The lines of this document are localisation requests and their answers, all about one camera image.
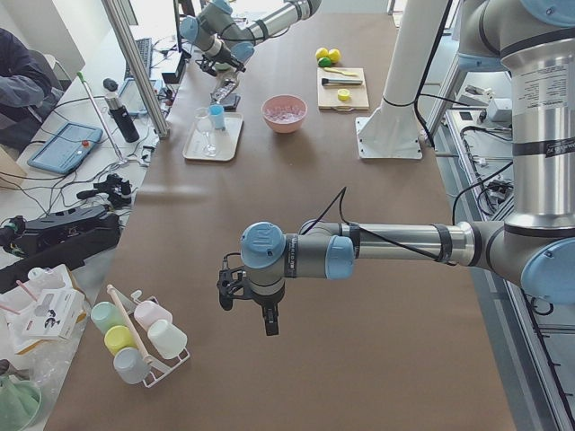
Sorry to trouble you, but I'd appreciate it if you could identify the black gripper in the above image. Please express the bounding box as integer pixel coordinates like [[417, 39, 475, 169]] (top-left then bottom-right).
[[199, 54, 246, 75], [217, 267, 279, 336]]

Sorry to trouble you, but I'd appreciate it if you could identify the shiny metal ice scoop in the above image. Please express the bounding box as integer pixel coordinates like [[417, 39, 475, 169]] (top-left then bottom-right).
[[211, 71, 239, 103]]

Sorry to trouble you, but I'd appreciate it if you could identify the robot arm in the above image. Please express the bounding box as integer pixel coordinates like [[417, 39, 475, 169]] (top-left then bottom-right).
[[180, 0, 322, 76], [217, 1, 574, 335]]

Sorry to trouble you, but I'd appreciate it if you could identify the white plastic cup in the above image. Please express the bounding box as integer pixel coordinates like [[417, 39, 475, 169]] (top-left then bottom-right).
[[147, 319, 188, 359]]

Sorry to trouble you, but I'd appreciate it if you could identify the pink plastic cup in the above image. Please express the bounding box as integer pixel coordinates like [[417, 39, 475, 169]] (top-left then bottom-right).
[[134, 300, 173, 330]]

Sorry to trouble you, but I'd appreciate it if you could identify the grey blue plastic cup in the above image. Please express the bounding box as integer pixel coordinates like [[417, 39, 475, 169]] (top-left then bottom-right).
[[113, 347, 151, 384]]

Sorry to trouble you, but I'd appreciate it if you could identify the yellow plastic cup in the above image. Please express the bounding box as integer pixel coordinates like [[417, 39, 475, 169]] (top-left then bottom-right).
[[104, 325, 136, 356]]

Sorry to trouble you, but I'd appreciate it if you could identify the green plastic cup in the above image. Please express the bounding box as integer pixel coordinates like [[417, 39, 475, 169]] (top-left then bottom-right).
[[90, 301, 124, 335]]

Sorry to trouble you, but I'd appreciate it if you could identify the black smartphone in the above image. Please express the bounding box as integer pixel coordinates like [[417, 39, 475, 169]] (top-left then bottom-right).
[[220, 92, 241, 111]]

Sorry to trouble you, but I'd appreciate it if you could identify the clear wine glass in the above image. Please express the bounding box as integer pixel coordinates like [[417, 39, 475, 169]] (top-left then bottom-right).
[[195, 108, 217, 157]]

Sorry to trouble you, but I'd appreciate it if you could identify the pink bowl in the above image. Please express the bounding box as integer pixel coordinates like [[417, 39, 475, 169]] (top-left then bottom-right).
[[261, 94, 307, 134]]

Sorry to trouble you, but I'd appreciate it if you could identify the cream serving tray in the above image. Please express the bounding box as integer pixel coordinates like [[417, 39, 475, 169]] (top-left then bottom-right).
[[182, 112, 243, 162]]

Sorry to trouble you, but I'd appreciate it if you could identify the whole yellow lemon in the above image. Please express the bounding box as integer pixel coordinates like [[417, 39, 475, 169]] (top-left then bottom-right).
[[315, 47, 329, 60]]

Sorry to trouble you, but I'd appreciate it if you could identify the yellow plastic knife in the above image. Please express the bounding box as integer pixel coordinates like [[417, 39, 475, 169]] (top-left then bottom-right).
[[323, 67, 358, 77]]

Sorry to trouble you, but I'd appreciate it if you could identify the wooden cutting board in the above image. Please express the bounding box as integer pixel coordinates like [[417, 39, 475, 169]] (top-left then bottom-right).
[[317, 67, 369, 110]]

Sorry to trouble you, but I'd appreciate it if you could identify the green lime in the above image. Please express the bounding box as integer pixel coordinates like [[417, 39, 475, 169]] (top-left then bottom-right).
[[328, 48, 341, 64]]

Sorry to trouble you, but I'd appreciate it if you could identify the black thermos bottle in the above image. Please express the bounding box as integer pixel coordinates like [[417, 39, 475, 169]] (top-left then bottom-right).
[[104, 92, 139, 143]]

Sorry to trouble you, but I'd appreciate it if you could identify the half lemon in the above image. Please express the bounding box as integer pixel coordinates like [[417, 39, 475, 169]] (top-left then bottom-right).
[[337, 88, 350, 101]]

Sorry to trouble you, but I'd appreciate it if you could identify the wooden stick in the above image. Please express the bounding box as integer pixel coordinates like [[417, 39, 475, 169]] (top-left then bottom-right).
[[106, 284, 152, 365]]

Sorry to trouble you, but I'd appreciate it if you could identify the blue teach pendant tablet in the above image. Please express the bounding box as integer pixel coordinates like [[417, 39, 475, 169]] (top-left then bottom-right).
[[27, 122, 102, 174]]

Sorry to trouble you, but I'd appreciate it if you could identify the seated person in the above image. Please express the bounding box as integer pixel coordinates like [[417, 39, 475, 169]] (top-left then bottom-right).
[[1, 29, 58, 153]]

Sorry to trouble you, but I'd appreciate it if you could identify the white wire cup rack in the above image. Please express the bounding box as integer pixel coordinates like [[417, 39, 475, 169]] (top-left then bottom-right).
[[114, 286, 191, 389]]

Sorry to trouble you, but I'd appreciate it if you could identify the aluminium frame post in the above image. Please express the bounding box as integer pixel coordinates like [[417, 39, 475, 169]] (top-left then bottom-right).
[[102, 0, 170, 139]]

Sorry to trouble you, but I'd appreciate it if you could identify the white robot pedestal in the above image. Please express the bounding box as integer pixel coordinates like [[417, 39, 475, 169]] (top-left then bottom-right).
[[356, 0, 452, 160]]

